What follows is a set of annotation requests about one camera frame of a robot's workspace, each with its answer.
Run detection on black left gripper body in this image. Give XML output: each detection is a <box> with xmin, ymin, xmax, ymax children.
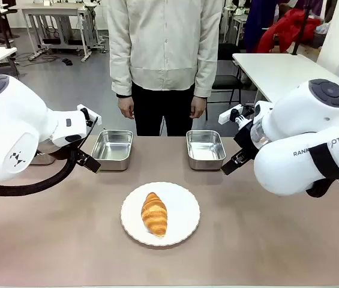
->
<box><xmin>73</xmin><ymin>149</ymin><xmax>94</xmax><ymax>166</ymax></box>

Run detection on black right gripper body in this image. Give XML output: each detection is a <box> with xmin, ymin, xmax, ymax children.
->
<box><xmin>233</xmin><ymin>119</ymin><xmax>260</xmax><ymax>160</ymax></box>

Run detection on person's right forearm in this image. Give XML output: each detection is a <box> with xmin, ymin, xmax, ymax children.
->
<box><xmin>109</xmin><ymin>38</ymin><xmax>134</xmax><ymax>97</ymax></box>

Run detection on person's left forearm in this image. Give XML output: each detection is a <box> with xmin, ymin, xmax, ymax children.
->
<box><xmin>193</xmin><ymin>38</ymin><xmax>221</xmax><ymax>98</ymax></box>

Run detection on rectangular steel container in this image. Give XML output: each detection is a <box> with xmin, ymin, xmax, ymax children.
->
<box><xmin>91</xmin><ymin>129</ymin><xmax>135</xmax><ymax>172</ymax></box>
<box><xmin>185</xmin><ymin>129</ymin><xmax>227</xmax><ymax>172</ymax></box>
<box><xmin>28</xmin><ymin>151</ymin><xmax>57</xmax><ymax>166</ymax></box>

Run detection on person's left hand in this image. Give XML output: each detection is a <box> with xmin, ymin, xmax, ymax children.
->
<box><xmin>189</xmin><ymin>95</ymin><xmax>208</xmax><ymax>119</ymax></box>

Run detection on person's right hand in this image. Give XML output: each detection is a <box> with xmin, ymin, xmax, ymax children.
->
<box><xmin>118</xmin><ymin>95</ymin><xmax>136</xmax><ymax>120</ymax></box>

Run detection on black folding chair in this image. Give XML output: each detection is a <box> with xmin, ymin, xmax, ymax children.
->
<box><xmin>205</xmin><ymin>43</ymin><xmax>245</xmax><ymax>121</ymax></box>

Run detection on white scalloped plate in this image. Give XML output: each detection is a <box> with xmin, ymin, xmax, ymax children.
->
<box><xmin>120</xmin><ymin>181</ymin><xmax>202</xmax><ymax>248</ymax></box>

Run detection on large white side table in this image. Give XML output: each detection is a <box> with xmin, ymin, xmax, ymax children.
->
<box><xmin>232</xmin><ymin>52</ymin><xmax>339</xmax><ymax>105</ymax></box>

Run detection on golden croissant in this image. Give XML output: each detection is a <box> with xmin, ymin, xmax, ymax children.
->
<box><xmin>140</xmin><ymin>191</ymin><xmax>169</xmax><ymax>239</ymax></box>

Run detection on person's black trousers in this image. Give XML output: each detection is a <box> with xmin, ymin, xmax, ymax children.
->
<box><xmin>130</xmin><ymin>82</ymin><xmax>196</xmax><ymax>137</ymax></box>

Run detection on purple garment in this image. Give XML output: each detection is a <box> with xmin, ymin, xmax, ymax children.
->
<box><xmin>242</xmin><ymin>0</ymin><xmax>279</xmax><ymax>54</ymax></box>

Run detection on red jacket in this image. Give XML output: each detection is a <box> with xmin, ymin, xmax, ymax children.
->
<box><xmin>256</xmin><ymin>8</ymin><xmax>322</xmax><ymax>55</ymax></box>

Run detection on person's cream shirt torso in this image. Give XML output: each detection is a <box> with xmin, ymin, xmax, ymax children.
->
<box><xmin>106</xmin><ymin>0</ymin><xmax>224</xmax><ymax>98</ymax></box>

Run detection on grey background workbench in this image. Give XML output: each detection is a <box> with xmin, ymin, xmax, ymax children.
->
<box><xmin>21</xmin><ymin>2</ymin><xmax>98</xmax><ymax>63</ymax></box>

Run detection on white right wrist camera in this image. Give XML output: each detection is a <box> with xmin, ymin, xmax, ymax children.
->
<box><xmin>218</xmin><ymin>104</ymin><xmax>256</xmax><ymax>124</ymax></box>

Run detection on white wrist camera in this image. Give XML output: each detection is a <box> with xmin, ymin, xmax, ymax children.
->
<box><xmin>218</xmin><ymin>104</ymin><xmax>256</xmax><ymax>124</ymax></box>
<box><xmin>76</xmin><ymin>103</ymin><xmax>103</xmax><ymax>127</ymax></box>

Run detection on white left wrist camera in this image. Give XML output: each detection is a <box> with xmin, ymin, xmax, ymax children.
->
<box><xmin>76</xmin><ymin>103</ymin><xmax>103</xmax><ymax>127</ymax></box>

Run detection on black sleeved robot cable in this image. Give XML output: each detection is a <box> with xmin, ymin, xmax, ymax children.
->
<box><xmin>0</xmin><ymin>115</ymin><xmax>99</xmax><ymax>197</ymax></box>

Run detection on black camera pole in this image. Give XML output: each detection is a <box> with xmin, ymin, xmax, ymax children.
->
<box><xmin>290</xmin><ymin>0</ymin><xmax>313</xmax><ymax>56</ymax></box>

